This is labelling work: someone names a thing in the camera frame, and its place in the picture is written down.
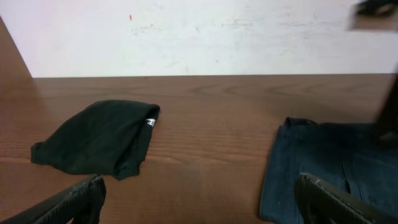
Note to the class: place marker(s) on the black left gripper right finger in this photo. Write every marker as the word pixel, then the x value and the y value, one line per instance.
pixel 320 202

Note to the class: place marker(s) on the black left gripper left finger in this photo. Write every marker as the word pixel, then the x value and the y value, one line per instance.
pixel 79 204

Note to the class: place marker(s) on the dark blue shorts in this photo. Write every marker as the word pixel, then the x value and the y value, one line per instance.
pixel 342 154

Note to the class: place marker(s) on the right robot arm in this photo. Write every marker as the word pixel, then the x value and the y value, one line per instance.
pixel 386 126

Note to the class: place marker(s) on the folded black cloth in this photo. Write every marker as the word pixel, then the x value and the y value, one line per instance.
pixel 109 137

